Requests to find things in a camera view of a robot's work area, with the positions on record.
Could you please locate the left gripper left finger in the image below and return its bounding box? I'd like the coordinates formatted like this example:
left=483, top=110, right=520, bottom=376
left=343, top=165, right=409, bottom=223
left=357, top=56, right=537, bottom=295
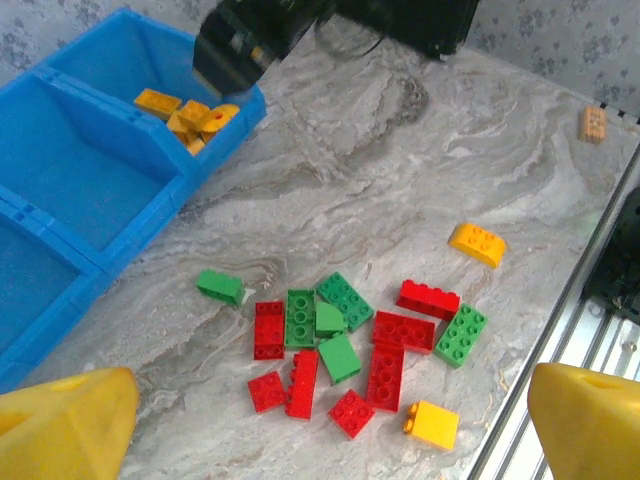
left=0, top=367, right=141, bottom=480

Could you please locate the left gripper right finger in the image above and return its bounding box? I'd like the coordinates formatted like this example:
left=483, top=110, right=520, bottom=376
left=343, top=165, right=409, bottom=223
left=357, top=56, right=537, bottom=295
left=528, top=362, right=640, bottom=480

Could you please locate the round yellow lego piece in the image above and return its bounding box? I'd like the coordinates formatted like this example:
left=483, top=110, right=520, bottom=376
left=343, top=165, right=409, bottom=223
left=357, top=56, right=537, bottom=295
left=199, top=103, right=241, bottom=134

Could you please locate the long yellow lego brick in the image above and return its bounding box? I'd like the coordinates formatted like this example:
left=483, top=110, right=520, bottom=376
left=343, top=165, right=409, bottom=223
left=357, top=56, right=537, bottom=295
left=133, top=88, right=183, bottom=121

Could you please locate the long green lego brick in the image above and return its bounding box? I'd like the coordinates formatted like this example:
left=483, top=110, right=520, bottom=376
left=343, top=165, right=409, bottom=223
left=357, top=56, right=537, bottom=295
left=432, top=302, right=489, bottom=370
left=314, top=270, right=376, bottom=334
left=283, top=288, right=318, bottom=351

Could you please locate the small red lego brick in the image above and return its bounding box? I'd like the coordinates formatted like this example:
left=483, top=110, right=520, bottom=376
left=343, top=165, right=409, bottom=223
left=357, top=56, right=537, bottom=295
left=327, top=388, right=376, bottom=441
left=246, top=370, right=289, bottom=415

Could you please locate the long red lego brick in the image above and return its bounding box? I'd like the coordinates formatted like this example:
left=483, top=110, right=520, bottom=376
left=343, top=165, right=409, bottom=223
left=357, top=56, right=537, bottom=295
left=253, top=300, right=287, bottom=362
left=395, top=278, right=461, bottom=322
left=370, top=309, right=436, bottom=356
left=283, top=348, right=320, bottom=421
left=364, top=343, right=406, bottom=414

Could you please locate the yellow curved-top lego brick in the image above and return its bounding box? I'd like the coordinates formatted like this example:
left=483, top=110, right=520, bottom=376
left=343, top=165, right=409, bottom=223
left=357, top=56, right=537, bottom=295
left=447, top=222, right=508, bottom=271

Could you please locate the blue plastic bin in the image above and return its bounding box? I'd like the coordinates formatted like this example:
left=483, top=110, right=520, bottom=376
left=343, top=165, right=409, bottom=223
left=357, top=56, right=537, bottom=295
left=0, top=67, right=199, bottom=279
left=42, top=7, right=269, bottom=176
left=0, top=192, right=111, bottom=394

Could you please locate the square green lego brick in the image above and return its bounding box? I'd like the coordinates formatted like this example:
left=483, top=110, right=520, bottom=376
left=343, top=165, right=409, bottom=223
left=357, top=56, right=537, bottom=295
left=316, top=333, right=363, bottom=387

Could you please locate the green curved lego brick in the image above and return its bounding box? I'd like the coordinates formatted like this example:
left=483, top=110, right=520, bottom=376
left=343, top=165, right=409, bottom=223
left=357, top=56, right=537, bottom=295
left=314, top=300, right=349, bottom=340

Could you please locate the small tan patterned block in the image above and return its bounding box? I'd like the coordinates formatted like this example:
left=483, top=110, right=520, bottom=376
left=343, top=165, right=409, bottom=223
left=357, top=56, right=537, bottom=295
left=578, top=105, right=608, bottom=147

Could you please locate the long aluminium frame rail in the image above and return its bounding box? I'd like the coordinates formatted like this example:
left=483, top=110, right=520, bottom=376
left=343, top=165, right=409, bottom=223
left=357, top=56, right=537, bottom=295
left=462, top=144, right=640, bottom=480

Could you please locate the black case with silver handle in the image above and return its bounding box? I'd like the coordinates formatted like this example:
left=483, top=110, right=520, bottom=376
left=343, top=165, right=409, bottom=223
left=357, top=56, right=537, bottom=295
left=319, top=0, right=482, bottom=62

